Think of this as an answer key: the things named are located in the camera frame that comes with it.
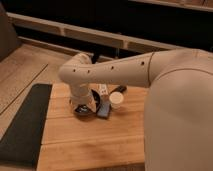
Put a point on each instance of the blue eraser block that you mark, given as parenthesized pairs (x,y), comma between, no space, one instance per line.
(104,109)

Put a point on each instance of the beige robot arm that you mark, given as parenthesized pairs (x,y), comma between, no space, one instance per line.
(178,111)

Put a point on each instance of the small clear plastic bottle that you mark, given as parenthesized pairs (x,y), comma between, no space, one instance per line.
(103,89)

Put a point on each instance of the black remote-like object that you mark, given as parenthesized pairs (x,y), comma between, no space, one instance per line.
(120,89)

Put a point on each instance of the white paper cup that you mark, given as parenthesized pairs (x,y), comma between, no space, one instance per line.
(116,99)

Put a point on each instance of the black bowl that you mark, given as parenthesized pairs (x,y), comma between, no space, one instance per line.
(90,109)

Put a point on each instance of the dark green floor mat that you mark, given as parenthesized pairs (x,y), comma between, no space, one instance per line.
(22,140)

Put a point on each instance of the dark grey sofa corner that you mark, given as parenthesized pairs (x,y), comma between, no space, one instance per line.
(9,40)

